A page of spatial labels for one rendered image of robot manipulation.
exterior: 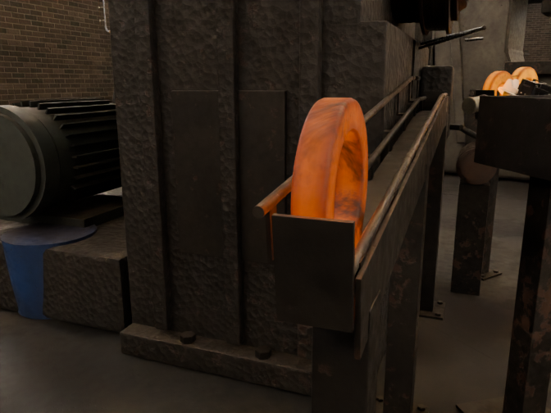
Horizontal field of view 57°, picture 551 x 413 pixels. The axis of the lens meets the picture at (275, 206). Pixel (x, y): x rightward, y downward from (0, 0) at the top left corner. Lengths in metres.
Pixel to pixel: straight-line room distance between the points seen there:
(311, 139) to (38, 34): 8.36
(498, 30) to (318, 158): 3.87
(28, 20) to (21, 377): 7.43
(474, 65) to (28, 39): 6.38
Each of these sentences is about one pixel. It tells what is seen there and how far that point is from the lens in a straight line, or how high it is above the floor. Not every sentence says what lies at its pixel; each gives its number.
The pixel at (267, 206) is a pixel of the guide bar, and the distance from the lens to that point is 0.47.
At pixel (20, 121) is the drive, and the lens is 1.79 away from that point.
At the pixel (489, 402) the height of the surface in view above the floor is 0.01.
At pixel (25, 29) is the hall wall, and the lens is 8.58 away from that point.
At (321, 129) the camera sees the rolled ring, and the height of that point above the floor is 0.71.
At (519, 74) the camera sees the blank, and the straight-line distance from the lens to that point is 2.17.
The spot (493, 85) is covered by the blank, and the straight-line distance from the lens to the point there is 2.03.
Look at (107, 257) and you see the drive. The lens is 1.59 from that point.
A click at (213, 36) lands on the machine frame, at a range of 1.26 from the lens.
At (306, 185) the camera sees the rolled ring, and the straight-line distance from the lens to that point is 0.44.
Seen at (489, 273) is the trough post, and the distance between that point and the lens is 2.20.
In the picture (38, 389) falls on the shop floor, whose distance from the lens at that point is 1.48.
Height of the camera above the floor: 0.75
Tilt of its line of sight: 14 degrees down
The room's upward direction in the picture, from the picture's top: straight up
